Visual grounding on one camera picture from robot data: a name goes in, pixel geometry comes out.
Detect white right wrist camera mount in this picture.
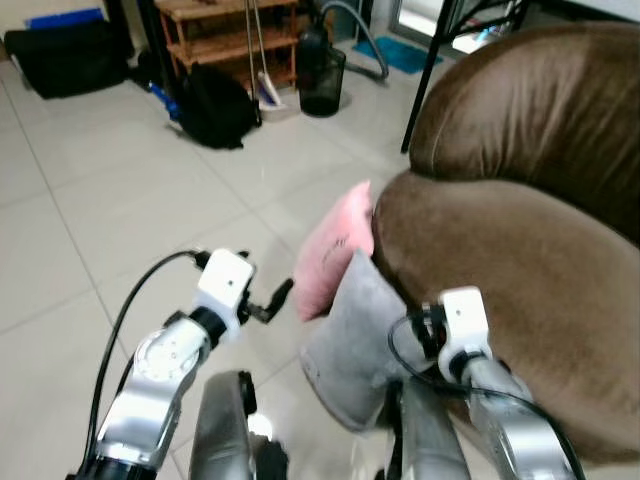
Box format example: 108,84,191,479
437,286,492,367

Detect blue flat box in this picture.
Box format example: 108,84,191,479
24,7,107,30

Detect black waste bin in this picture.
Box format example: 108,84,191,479
296,24,348,119

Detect teal floor mat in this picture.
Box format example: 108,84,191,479
351,36,444,77

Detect brown suede sofa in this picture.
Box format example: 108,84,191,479
371,21,640,467

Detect grey vacuum hose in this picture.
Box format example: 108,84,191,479
319,0,390,82

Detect black backpack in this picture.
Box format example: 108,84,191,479
177,61,264,152

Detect mop with thin pole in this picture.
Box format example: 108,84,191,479
244,0,288,111

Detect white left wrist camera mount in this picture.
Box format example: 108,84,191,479
194,249,255,332

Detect pink pillow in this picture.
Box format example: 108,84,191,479
294,180,377,324

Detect black metal stand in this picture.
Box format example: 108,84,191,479
399,0,532,155

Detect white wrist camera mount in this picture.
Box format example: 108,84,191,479
437,286,492,367
194,249,255,332

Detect black duffel bag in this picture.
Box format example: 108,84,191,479
3,19,134,100

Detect grey left robot leg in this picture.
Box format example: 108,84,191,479
188,370,292,480

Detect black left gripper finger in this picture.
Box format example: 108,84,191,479
262,277,297,323

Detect blue handled tool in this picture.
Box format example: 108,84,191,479
149,81,184,125

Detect wooden shelf rack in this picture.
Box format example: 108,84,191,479
154,0,303,93

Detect grey pillow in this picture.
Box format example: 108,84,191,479
299,249,425,434

